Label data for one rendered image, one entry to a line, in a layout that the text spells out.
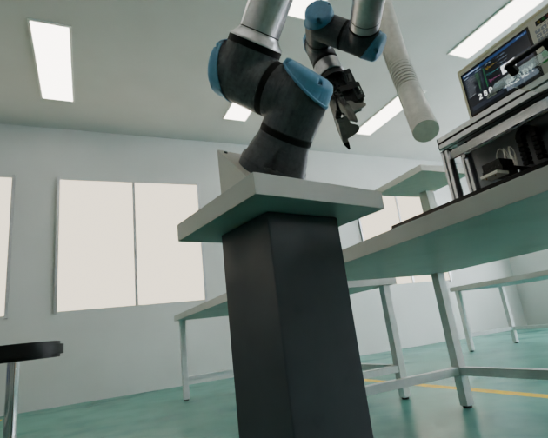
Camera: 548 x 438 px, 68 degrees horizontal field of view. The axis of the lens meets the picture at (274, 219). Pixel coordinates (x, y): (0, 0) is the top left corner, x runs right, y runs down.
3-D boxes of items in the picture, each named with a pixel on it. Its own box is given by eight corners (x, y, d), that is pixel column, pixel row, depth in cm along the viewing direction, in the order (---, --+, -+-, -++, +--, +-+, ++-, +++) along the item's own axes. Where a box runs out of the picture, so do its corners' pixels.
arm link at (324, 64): (314, 59, 112) (313, 78, 120) (320, 72, 111) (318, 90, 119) (339, 51, 113) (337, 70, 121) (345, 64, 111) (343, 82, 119)
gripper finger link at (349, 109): (373, 104, 100) (358, 93, 108) (350, 111, 100) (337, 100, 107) (374, 116, 102) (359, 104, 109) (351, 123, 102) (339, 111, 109)
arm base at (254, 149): (267, 186, 80) (286, 139, 76) (225, 155, 89) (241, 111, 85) (315, 189, 91) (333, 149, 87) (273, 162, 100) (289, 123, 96)
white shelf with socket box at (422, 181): (441, 254, 189) (420, 163, 201) (390, 268, 221) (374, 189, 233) (492, 251, 204) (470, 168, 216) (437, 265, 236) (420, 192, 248)
